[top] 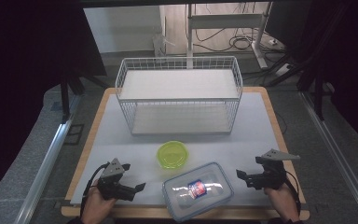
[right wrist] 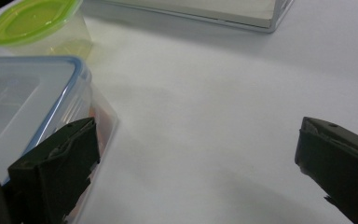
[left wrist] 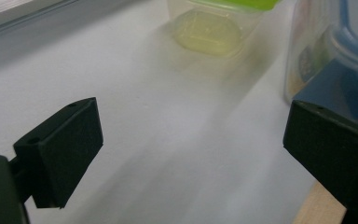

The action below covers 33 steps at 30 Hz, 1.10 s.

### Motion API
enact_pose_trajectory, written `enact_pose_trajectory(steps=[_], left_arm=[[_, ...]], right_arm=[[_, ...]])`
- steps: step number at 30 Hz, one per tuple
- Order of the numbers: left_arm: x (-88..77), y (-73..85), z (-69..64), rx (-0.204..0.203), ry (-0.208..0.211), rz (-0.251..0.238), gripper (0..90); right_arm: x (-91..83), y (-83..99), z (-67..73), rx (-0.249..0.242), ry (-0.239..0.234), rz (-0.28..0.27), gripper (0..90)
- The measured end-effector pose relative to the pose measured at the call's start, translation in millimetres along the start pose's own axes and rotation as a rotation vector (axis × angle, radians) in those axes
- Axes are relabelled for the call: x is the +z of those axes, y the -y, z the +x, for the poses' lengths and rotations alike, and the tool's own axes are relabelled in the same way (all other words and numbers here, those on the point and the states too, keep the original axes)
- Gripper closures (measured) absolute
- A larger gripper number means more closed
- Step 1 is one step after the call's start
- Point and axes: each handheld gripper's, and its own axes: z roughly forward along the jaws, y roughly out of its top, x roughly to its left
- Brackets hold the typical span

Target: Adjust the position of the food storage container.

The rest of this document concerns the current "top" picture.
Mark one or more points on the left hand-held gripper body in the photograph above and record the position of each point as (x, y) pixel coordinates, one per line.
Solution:
(113, 183)

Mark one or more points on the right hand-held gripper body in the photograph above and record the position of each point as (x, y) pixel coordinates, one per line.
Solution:
(273, 174)

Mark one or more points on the green plastic bowl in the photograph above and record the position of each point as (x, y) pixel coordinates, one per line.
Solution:
(172, 154)

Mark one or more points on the clear container with blue lid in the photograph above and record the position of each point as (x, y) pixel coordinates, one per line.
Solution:
(198, 190)

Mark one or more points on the person's left hand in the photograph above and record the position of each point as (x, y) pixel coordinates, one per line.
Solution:
(94, 205)

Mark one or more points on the person's right hand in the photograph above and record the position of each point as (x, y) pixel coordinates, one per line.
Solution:
(281, 202)

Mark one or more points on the light grey table mat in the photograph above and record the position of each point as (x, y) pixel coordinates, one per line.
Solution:
(251, 137)

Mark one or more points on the black metal stand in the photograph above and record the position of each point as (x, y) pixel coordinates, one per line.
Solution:
(65, 96)
(318, 93)

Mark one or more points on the white power strip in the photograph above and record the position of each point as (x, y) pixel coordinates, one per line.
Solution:
(282, 70)

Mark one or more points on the aluminium rail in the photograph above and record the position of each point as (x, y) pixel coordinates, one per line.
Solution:
(43, 174)
(338, 158)

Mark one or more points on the white metal desk frame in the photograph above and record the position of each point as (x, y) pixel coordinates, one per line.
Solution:
(227, 21)

